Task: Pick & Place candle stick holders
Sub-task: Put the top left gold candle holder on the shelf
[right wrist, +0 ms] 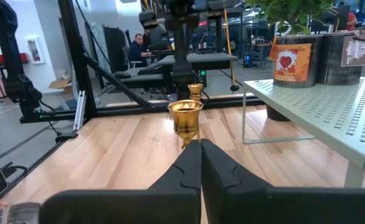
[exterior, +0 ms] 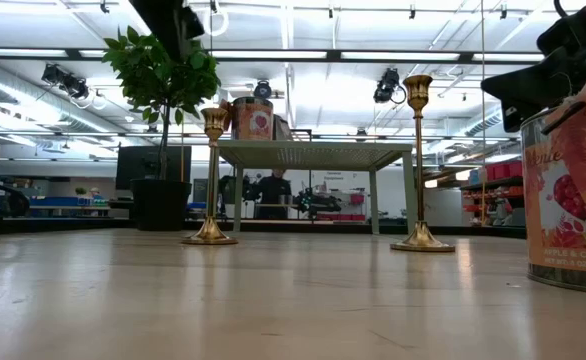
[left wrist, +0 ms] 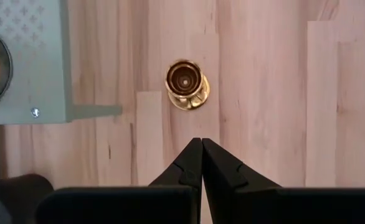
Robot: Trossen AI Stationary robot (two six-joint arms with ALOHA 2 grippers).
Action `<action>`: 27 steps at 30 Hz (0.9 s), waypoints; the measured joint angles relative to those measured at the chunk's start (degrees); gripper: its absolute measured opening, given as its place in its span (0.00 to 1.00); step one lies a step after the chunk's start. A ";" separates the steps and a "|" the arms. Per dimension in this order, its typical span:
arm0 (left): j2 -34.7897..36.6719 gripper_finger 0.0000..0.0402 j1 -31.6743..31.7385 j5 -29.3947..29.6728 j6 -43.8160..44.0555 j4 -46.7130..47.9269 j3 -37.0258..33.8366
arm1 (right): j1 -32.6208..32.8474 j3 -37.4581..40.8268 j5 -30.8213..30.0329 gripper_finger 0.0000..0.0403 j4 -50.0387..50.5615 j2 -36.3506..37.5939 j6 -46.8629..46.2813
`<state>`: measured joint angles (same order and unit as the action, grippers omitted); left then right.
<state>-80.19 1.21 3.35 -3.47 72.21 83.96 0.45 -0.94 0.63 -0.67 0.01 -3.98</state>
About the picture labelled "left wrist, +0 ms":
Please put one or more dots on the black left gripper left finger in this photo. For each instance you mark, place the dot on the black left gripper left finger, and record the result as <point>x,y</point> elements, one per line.
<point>157,205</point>

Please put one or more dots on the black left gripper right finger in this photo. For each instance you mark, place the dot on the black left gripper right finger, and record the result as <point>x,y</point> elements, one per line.
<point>248,205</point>

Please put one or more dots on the medium brass candlestick holder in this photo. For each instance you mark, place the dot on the medium brass candlestick holder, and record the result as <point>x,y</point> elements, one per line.
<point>185,74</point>

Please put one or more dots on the green perforated metal shelf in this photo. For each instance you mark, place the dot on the green perforated metal shelf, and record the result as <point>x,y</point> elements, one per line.
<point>39,62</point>

